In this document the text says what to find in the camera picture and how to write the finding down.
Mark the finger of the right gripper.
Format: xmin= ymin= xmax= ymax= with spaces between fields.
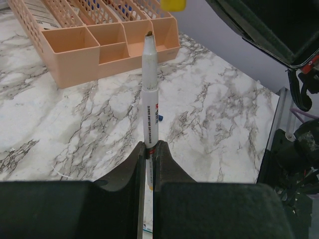
xmin=207 ymin=0 xmax=319 ymax=68

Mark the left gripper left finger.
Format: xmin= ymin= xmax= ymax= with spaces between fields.
xmin=0 ymin=142 xmax=146 ymax=239

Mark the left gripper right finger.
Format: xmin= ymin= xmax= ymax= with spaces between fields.
xmin=153 ymin=140 xmax=294 ymax=239

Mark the yellow-end white marker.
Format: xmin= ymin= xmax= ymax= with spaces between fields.
xmin=141 ymin=31 xmax=159 ymax=190

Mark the yellow pen cap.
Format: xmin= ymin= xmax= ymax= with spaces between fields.
xmin=160 ymin=0 xmax=186 ymax=12

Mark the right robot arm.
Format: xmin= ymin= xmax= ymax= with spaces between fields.
xmin=209 ymin=0 xmax=319 ymax=239

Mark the peach desk organizer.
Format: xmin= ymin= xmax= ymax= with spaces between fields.
xmin=8 ymin=0 xmax=180 ymax=88

